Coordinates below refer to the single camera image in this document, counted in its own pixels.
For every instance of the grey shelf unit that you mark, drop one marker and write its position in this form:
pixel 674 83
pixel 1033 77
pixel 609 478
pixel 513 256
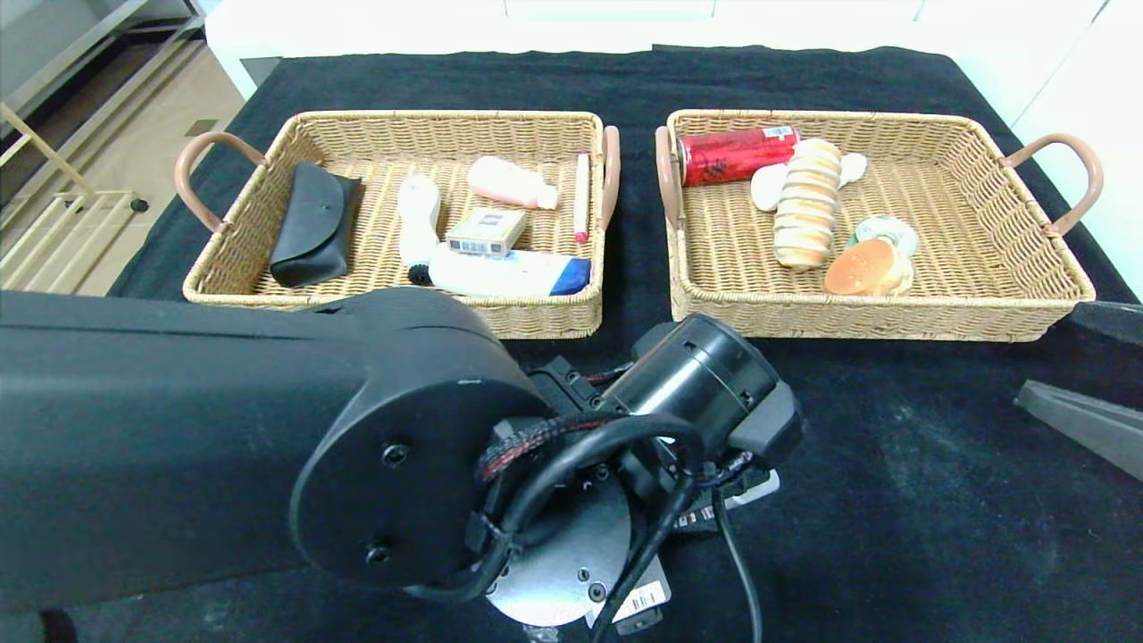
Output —
pixel 107 54

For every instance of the white pen pink tip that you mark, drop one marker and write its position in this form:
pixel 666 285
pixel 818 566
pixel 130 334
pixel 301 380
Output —
pixel 581 196

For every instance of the round brown bun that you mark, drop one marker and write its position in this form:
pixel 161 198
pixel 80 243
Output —
pixel 862 268

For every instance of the black glasses case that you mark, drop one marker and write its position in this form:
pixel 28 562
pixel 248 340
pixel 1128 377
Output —
pixel 312 223

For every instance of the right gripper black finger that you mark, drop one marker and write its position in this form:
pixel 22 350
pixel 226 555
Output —
pixel 1089 424
pixel 1112 321

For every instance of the small tin can green label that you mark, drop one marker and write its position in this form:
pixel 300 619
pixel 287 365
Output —
pixel 888 230

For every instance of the wicker basket holding toiletries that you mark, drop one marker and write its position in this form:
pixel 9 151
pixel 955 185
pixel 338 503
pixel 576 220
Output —
pixel 402 313

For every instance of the light wooden slatted rack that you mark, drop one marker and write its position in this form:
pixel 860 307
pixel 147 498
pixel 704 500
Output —
pixel 54 241

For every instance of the ridged long bread loaf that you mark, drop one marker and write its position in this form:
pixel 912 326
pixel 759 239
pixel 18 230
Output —
pixel 808 205

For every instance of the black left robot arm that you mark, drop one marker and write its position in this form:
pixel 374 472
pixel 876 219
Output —
pixel 179 446

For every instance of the white bottle blue cap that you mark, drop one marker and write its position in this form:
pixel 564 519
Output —
pixel 500 272

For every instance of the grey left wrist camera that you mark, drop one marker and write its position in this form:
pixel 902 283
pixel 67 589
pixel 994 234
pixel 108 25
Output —
pixel 755 489

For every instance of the black table cloth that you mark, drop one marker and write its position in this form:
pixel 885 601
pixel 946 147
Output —
pixel 893 500

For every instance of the small pink bottle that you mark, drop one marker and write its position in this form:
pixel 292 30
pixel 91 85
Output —
pixel 504 181

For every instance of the red soda can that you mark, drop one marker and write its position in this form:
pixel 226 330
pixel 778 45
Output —
pixel 732 156

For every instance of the white brush-tip bottle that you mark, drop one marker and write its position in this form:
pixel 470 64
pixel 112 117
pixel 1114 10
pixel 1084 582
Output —
pixel 418 219

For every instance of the white bottle green label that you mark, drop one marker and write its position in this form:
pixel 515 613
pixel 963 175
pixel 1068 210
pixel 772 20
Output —
pixel 764 189

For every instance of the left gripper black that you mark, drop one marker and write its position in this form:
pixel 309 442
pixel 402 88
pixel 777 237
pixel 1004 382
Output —
pixel 641 600

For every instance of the wicker basket holding food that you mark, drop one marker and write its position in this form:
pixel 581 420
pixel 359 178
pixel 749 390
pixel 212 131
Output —
pixel 982 268

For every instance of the white gold-edged card box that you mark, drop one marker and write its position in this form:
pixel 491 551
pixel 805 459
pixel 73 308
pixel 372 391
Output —
pixel 487 232

